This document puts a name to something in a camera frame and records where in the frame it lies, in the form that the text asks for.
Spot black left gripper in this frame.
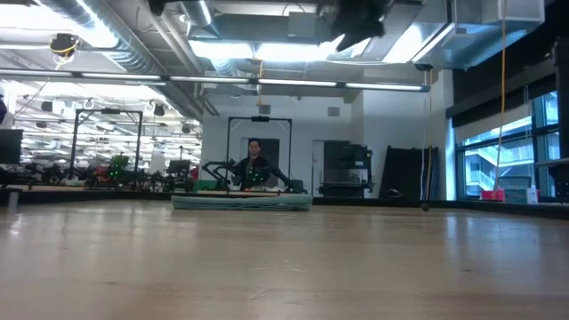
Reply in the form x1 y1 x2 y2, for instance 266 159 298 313
317 0 396 52

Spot black equipment cart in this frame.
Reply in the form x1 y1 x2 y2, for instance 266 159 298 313
318 140 375 199

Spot linear ceiling light bar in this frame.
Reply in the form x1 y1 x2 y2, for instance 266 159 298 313
0 68 431 93

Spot black leaning panel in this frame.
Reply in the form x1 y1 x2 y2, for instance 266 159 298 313
379 145 440 201

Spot person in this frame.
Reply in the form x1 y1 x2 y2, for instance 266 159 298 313
230 138 280 193

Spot teal folded cloth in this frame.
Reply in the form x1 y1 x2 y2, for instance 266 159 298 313
170 194 314 212

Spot red plastic bin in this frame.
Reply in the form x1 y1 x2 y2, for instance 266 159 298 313
480 188 506 203

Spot green bin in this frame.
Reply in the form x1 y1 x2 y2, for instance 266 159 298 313
191 179 220 194

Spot small grey-green box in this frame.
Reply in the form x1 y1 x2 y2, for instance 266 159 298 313
504 188 528 204

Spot background robot workstation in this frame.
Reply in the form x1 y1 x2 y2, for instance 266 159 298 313
24 153 199 193

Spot black background monitor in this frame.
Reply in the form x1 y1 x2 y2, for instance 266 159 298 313
0 128 24 165

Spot silver rectangular air duct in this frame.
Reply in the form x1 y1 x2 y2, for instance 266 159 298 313
413 0 546 71

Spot thin hanging cable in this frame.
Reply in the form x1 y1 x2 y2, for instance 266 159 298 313
419 70 436 202

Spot yellow hanging cable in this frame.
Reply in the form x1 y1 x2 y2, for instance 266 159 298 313
493 0 509 180

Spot silver round air duct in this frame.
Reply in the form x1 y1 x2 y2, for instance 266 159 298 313
39 0 223 119

